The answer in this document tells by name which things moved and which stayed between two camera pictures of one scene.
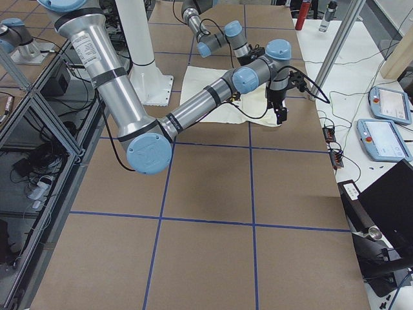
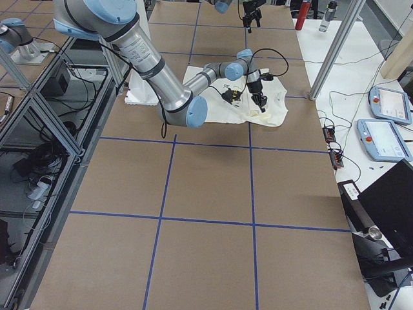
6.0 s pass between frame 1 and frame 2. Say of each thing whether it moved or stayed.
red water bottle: stayed
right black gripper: moved
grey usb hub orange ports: stayed
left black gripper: moved
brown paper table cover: stayed
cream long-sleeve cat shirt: moved
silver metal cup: stayed
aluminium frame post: stayed
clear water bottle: stayed
